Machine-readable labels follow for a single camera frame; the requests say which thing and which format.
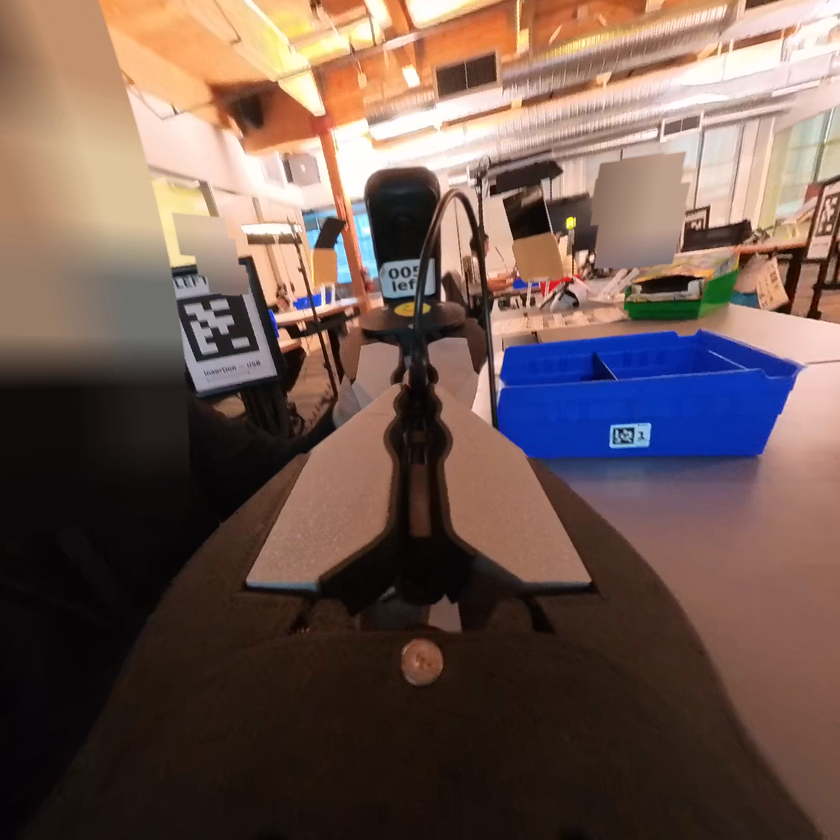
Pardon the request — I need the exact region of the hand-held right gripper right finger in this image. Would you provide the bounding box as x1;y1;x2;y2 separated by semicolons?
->
433;386;595;614

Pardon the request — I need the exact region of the white printed paper sheet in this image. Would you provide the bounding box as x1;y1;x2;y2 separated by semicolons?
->
492;308;627;337

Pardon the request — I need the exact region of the short black hub cable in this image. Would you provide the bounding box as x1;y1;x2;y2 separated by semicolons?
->
403;187;496;427

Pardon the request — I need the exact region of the black framed marker sign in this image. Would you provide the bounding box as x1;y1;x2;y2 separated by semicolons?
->
174;276;284;399

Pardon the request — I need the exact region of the person's left forearm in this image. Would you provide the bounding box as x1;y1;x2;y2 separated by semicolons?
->
187;394;342;526

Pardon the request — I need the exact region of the black USB cable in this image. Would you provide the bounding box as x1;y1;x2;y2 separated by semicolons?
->
402;387;460;608

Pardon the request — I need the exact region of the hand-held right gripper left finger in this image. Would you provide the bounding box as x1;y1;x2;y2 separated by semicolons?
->
245;384;403;614

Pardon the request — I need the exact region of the green cardboard box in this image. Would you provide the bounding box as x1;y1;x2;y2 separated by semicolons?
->
623;251;740;322

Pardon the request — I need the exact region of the tan tilted board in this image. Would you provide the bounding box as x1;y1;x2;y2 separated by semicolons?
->
511;235;567;281

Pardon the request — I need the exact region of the marker sign on stand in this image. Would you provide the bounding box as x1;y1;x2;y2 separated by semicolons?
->
804;177;840;262

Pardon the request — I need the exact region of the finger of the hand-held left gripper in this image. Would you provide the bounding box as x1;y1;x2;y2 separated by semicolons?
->
351;341;404;412
427;336;484;412

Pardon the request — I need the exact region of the person's dark clothed body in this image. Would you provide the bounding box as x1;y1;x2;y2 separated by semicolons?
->
0;387;336;840

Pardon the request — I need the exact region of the blue plastic bin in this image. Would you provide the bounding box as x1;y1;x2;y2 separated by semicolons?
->
497;328;805;459

